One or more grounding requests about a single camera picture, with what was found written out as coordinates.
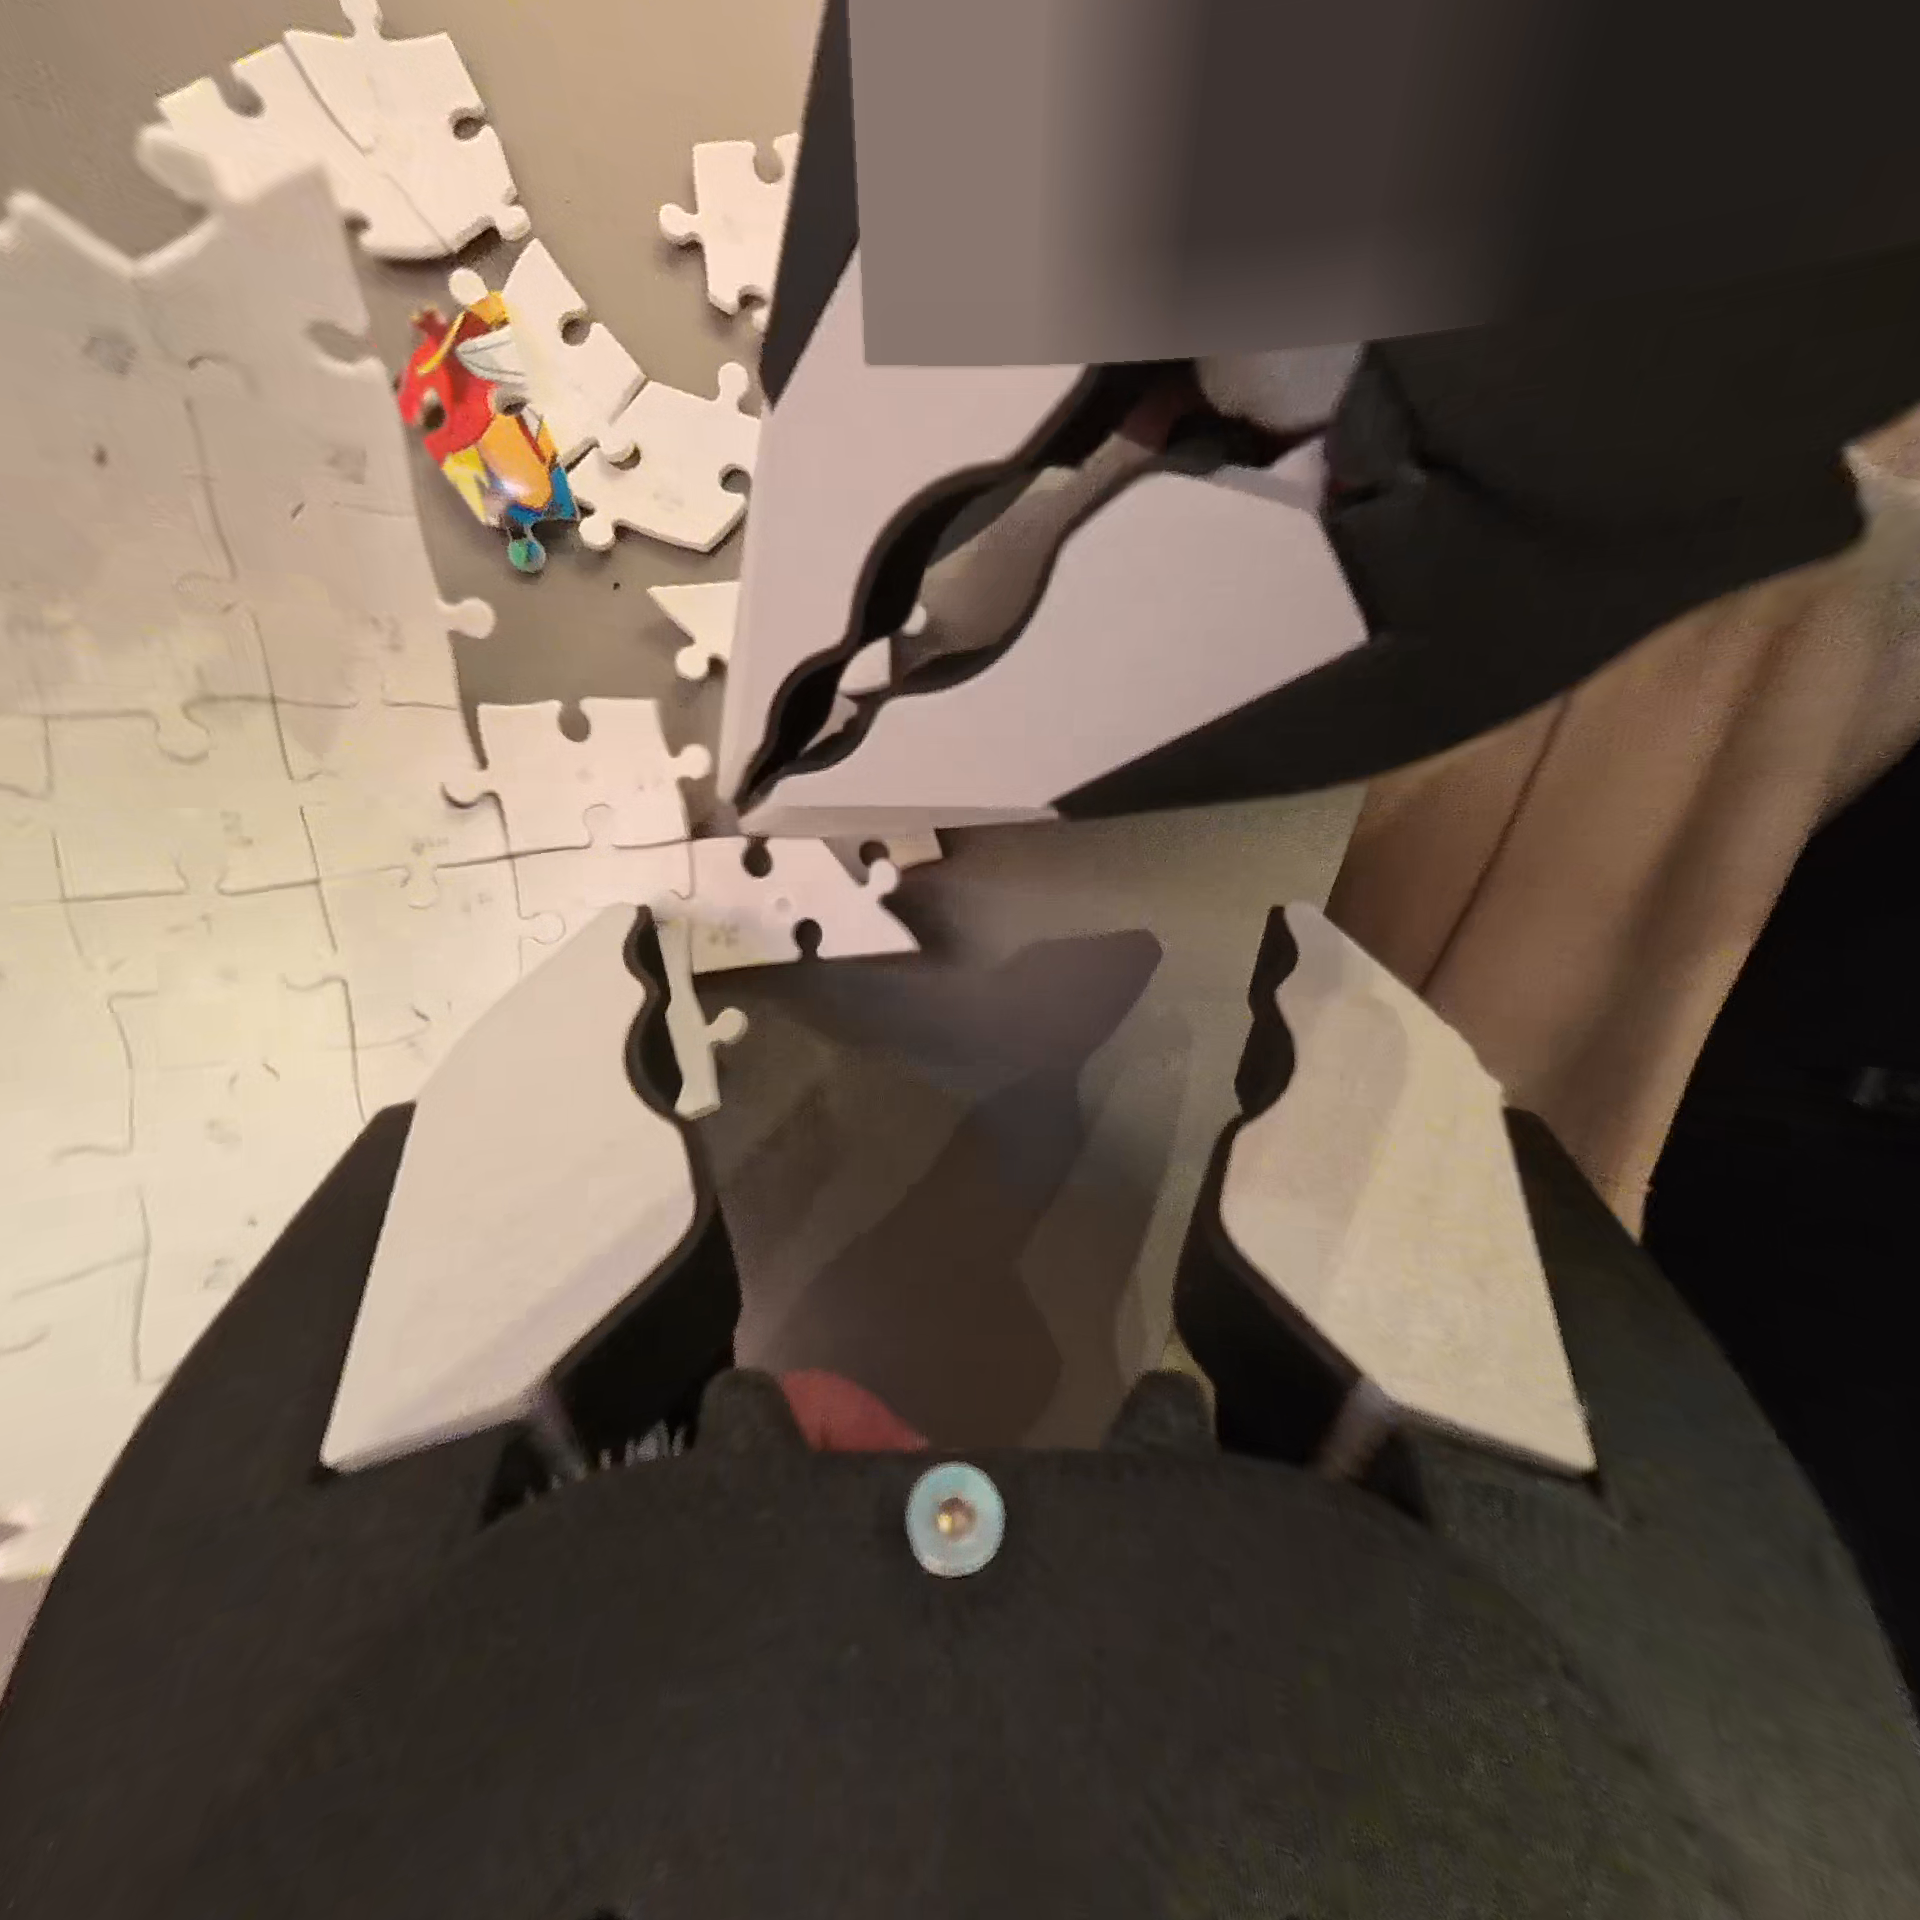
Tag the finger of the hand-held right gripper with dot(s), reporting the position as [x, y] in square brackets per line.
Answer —
[1201, 599]
[838, 481]

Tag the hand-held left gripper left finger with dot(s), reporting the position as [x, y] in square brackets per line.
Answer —
[493, 1201]

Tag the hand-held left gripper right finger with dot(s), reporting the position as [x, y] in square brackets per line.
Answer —
[1395, 1201]

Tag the white puzzle pieces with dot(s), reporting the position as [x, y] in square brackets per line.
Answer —
[674, 464]

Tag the small white puzzle piece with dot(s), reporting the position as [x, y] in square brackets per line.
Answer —
[698, 1051]

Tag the red fish print puzzle piece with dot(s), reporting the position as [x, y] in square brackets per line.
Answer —
[480, 436]

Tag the white unfinished puzzle ball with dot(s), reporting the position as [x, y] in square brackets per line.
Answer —
[181, 751]

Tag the person's right forearm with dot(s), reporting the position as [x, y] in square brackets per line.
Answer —
[1574, 901]

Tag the dark cloth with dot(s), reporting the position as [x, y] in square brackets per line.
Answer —
[1828, 1201]

